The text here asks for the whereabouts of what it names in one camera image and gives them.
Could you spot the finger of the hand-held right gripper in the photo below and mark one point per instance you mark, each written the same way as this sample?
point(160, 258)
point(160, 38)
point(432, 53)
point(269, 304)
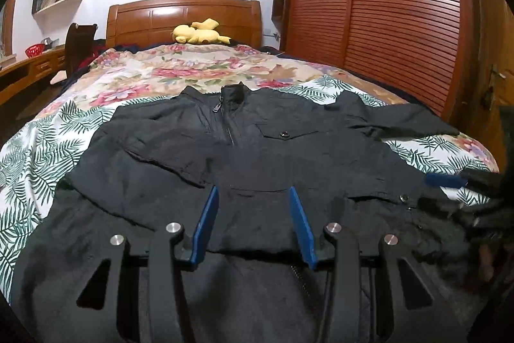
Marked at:
point(437, 206)
point(443, 180)

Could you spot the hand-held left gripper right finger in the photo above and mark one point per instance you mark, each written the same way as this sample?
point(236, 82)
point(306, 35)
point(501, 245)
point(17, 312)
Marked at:
point(304, 228)

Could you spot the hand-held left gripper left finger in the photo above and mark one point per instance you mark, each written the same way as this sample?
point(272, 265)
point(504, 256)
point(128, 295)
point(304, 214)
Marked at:
point(204, 224)

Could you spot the black jacket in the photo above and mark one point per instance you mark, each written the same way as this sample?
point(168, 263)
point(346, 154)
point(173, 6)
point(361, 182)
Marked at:
point(257, 166)

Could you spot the wooden door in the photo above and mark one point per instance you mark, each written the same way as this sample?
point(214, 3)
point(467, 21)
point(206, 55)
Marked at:
point(494, 45)

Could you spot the floral and leaf printed blanket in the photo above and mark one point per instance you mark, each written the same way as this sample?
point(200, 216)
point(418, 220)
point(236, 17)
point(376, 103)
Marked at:
point(48, 150)

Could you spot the wooden slatted wardrobe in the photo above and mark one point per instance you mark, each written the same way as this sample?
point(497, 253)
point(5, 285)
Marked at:
point(381, 5)

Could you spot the yellow plush toy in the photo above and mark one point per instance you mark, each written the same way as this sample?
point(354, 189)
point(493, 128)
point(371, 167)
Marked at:
point(198, 32)

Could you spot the red garment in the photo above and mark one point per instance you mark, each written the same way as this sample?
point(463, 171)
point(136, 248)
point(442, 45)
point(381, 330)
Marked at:
point(86, 61)

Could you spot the wooden bed headboard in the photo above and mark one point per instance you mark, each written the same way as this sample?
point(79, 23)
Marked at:
point(180, 15)

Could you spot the dark wooden chair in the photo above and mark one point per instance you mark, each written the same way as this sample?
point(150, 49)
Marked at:
point(78, 45)

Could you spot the wooden desk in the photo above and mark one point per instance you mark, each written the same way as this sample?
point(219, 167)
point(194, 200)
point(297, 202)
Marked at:
point(28, 71)

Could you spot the metal bowl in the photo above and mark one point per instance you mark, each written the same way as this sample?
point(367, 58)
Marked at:
point(48, 42)

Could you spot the red basket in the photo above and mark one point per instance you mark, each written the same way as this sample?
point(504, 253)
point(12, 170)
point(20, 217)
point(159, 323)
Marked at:
point(35, 51)

